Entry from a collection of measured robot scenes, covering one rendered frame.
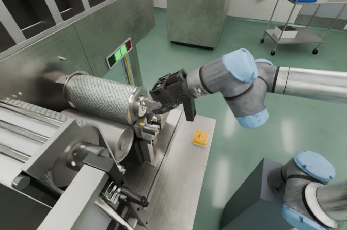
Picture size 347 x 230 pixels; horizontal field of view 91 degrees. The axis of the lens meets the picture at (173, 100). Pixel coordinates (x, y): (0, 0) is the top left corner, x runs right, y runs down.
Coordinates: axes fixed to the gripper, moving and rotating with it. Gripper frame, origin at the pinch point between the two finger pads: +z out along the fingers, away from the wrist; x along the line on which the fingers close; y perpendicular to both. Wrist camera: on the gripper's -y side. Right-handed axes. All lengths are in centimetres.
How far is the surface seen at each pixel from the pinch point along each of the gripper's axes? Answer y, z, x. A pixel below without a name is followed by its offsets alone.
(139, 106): 3.5, 1.3, 2.0
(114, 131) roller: 3.4, 7.6, 11.1
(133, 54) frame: 9, 63, -78
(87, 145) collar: 10.7, -3.5, 22.8
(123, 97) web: 9.2, 3.4, 2.3
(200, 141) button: -37.4, 7.3, -13.5
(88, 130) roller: 12.3, -1.8, 19.5
